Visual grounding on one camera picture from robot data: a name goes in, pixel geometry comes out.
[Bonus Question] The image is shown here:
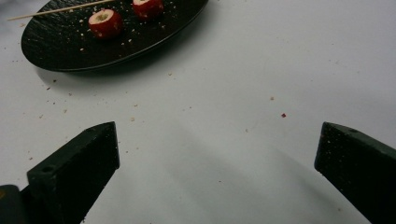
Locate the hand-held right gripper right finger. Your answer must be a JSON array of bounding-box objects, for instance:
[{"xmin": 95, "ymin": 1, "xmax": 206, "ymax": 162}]
[{"xmin": 314, "ymin": 121, "xmax": 396, "ymax": 224}]

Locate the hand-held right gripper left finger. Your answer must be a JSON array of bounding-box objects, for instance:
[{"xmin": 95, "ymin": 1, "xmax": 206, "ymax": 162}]
[{"xmin": 19, "ymin": 120, "xmax": 120, "ymax": 224}]

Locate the black textured round plate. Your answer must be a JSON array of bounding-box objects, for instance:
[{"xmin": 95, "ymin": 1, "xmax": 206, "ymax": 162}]
[{"xmin": 20, "ymin": 0, "xmax": 210, "ymax": 73}]

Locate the thin wooden skewer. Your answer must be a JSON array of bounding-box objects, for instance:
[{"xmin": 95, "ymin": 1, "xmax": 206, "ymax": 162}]
[{"xmin": 7, "ymin": 0, "xmax": 116, "ymax": 22}]

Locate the red hawthorn fruit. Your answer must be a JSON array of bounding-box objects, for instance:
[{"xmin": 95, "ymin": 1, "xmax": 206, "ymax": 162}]
[
  {"xmin": 132, "ymin": 0, "xmax": 165, "ymax": 21},
  {"xmin": 87, "ymin": 8, "xmax": 124, "ymax": 40}
]

